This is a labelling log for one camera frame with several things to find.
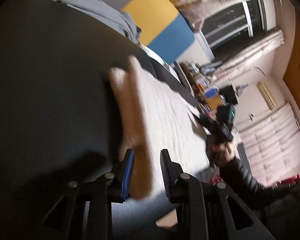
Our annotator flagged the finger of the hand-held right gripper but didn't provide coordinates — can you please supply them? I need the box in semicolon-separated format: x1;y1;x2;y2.
199;115;217;133

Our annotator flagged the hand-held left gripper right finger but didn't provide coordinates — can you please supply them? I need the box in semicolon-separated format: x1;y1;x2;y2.
160;149;275;240

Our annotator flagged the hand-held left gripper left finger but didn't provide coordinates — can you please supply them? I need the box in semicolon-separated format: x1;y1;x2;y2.
27;149;135;240

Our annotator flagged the pink sweater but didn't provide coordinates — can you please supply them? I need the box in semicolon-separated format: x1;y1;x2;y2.
109;55;209;200

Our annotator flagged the person's right forearm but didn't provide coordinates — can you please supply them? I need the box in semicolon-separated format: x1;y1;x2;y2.
219;156;300;213

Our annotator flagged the person's right hand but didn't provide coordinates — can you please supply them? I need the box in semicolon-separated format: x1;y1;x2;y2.
210;140;238;167

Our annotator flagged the black monitor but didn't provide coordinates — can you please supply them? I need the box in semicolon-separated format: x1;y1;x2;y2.
220;85;238;105

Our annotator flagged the grey hanging bag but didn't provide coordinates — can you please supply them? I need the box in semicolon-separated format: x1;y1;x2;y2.
234;84;248;96

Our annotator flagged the wooden side table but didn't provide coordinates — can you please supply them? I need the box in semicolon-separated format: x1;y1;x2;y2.
180;62;210;100

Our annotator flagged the pale patterned curtain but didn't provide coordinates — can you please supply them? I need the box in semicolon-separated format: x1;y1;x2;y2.
237;102;300;185

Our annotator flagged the beige patterned curtain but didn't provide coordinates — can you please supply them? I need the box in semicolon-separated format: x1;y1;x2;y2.
212;30;285;80

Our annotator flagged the white deer print cushion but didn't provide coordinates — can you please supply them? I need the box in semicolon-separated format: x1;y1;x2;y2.
140;45;178;80

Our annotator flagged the orange wooden panel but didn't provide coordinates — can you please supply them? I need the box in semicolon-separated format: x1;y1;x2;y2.
282;5;300;120

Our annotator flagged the barred window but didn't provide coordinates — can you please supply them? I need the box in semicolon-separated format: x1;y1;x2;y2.
200;0;267;55

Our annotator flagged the grey yellow blue armchair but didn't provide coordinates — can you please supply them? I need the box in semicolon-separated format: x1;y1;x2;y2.
22;0;195;65

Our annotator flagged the grey-blue garment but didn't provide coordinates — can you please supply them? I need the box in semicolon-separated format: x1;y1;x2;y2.
59;0;143;47

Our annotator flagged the wall air conditioner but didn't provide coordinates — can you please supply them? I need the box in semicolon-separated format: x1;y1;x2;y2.
256;81;278;110

